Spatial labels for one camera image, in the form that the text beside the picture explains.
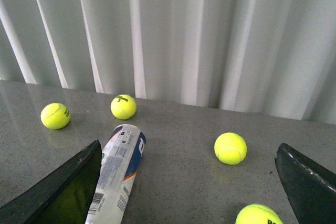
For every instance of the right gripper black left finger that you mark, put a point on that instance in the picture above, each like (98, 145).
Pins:
(64, 196)

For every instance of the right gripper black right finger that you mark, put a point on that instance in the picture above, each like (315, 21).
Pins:
(310, 187)

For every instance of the clear tennis ball can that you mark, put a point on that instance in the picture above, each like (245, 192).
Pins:
(121, 157)

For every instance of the tennis ball near bottom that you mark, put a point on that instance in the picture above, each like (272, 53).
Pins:
(258, 214)

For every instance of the tennis ball far left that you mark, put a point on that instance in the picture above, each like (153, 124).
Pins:
(55, 116)

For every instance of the tennis ball centre right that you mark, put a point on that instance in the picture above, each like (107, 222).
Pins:
(230, 148)

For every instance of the Wilson tennis ball by curtain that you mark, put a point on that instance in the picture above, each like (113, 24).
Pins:
(123, 107)

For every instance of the white pleated curtain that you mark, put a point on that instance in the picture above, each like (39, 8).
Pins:
(273, 57)

